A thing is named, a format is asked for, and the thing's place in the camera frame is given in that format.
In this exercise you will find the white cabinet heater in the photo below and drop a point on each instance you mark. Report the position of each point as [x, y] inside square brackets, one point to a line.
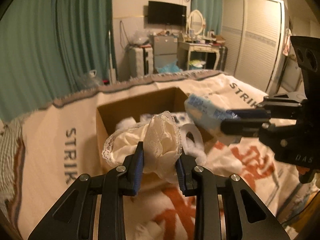
[140, 61]

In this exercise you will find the blue tissue pack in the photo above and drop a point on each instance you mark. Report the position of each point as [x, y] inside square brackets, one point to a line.
[207, 115]

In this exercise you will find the black white patterned bundle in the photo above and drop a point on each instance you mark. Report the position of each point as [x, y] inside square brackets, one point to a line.
[181, 118]

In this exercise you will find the small grey fridge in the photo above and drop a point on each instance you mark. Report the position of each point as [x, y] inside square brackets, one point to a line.
[164, 50]

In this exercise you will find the brown cardboard box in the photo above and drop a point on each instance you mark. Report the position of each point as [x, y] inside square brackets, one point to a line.
[109, 115]

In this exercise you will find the striped checked cloth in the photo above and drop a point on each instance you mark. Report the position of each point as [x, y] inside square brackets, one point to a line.
[11, 135]

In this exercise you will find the white plush item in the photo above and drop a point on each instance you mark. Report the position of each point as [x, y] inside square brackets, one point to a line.
[126, 123]

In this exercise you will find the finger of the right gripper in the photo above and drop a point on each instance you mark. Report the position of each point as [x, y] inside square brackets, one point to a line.
[252, 113]
[243, 127]

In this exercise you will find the black wall television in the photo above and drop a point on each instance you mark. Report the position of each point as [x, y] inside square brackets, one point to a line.
[166, 13]

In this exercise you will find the white dressing table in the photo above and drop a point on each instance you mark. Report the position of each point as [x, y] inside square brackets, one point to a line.
[186, 48]

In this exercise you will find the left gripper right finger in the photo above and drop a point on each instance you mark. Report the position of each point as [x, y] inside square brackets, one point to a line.
[194, 179]

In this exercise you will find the clear water jug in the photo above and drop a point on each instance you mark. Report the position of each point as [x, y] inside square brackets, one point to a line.
[89, 80]

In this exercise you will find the cream blanket with orange characters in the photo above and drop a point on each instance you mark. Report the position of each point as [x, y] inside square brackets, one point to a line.
[60, 143]

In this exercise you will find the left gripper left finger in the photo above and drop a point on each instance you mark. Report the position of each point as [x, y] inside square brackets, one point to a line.
[125, 179]

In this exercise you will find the white lace cloth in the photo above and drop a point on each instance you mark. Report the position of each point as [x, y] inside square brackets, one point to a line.
[161, 145]

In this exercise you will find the oval vanity mirror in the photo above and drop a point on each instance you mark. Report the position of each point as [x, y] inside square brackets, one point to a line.
[195, 23]

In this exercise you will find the white wardrobe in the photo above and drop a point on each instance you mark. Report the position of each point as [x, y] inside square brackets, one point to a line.
[254, 31]

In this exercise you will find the green curtain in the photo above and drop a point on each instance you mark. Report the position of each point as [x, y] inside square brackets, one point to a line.
[211, 11]
[47, 45]

